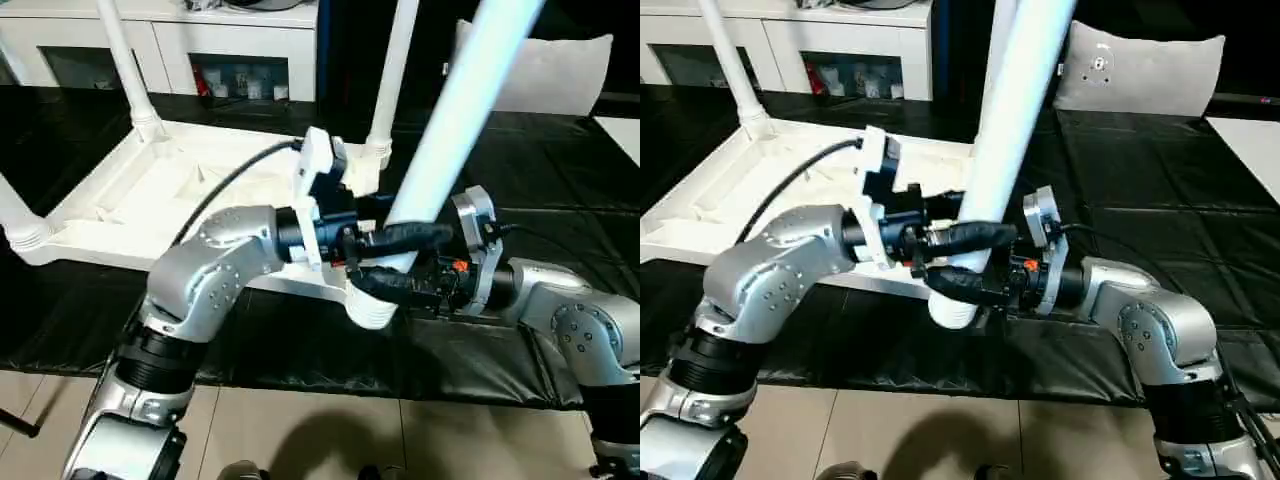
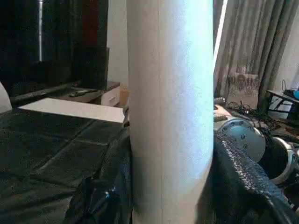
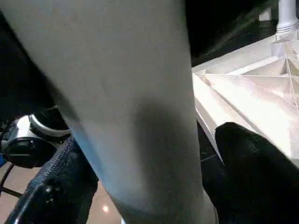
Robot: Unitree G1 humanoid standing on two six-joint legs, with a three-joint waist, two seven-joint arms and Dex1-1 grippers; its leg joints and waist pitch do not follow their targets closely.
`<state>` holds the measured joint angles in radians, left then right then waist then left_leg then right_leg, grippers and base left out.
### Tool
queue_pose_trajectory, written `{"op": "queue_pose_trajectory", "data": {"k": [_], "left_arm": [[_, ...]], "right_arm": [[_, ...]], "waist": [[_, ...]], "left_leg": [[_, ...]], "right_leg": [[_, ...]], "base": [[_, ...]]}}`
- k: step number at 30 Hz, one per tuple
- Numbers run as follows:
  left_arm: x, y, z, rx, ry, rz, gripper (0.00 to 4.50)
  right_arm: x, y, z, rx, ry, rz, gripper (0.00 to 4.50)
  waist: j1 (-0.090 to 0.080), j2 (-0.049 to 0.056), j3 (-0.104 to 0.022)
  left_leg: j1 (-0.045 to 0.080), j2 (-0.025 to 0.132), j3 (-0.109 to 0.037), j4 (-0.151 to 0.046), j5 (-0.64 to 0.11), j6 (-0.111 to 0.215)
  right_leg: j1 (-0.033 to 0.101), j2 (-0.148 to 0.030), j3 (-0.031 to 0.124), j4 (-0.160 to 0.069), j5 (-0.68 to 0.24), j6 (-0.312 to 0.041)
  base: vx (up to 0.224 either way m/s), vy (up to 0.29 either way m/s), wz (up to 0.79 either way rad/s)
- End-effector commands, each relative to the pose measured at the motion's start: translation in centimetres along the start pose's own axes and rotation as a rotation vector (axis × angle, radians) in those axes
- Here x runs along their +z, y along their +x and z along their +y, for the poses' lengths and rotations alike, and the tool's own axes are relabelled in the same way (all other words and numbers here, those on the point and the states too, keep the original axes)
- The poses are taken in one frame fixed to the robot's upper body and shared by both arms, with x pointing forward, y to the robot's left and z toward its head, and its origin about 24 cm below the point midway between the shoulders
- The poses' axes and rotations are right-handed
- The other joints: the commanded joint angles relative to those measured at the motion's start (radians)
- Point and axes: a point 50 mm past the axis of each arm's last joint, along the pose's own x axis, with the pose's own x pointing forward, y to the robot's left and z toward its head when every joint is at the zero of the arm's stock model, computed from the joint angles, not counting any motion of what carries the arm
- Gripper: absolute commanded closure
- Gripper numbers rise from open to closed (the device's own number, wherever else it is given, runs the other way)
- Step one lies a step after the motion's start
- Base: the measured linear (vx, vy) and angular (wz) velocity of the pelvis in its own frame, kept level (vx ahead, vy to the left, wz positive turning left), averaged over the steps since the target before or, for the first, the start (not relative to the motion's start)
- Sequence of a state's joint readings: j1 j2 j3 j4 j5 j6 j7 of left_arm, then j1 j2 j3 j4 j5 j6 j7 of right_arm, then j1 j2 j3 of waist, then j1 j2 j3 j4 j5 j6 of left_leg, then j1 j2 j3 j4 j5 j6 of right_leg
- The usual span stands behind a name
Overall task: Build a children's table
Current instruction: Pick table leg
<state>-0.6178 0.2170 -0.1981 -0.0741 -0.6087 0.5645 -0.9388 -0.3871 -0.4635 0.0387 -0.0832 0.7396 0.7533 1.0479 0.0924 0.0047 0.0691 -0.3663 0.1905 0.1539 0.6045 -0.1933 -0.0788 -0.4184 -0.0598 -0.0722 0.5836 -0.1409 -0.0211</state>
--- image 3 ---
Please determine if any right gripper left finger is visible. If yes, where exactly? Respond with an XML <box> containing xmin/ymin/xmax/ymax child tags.
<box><xmin>4</xmin><ymin>135</ymin><xmax>99</xmax><ymax>224</ymax></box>

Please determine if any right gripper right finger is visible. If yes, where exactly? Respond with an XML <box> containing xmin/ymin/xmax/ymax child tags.
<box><xmin>200</xmin><ymin>122</ymin><xmax>299</xmax><ymax>224</ymax></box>

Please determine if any white plastic table top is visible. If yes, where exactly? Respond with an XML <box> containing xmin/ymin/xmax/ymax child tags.
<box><xmin>191</xmin><ymin>32</ymin><xmax>299</xmax><ymax>168</ymax></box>

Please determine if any white plastic table leg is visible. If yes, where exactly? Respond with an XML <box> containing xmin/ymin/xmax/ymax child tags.
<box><xmin>0</xmin><ymin>0</ymin><xmax>219</xmax><ymax>224</ymax></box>
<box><xmin>276</xmin><ymin>0</ymin><xmax>299</xmax><ymax>37</ymax></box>

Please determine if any black work mat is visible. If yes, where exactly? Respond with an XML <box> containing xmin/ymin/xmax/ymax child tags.
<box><xmin>183</xmin><ymin>0</ymin><xmax>281</xmax><ymax>66</ymax></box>

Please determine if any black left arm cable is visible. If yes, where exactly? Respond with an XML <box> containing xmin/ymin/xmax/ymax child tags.
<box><xmin>0</xmin><ymin>163</ymin><xmax>25</xmax><ymax>198</ymax></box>

